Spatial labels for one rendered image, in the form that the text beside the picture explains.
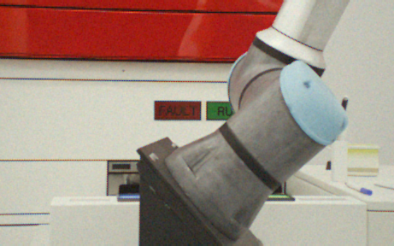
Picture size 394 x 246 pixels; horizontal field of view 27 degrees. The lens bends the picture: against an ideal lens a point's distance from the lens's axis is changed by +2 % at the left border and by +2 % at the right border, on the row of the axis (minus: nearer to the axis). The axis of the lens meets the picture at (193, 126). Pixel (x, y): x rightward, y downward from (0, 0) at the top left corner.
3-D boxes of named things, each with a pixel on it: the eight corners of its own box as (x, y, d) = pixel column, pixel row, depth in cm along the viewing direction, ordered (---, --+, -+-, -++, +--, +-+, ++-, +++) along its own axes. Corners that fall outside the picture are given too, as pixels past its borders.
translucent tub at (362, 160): (341, 172, 192) (341, 143, 192) (374, 172, 192) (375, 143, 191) (344, 175, 185) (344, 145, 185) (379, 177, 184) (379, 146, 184)
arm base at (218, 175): (238, 254, 108) (295, 205, 107) (160, 169, 107) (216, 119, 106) (237, 224, 123) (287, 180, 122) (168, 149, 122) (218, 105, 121)
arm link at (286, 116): (232, 137, 106) (313, 66, 105) (218, 107, 119) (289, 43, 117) (291, 198, 110) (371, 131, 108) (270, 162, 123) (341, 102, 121)
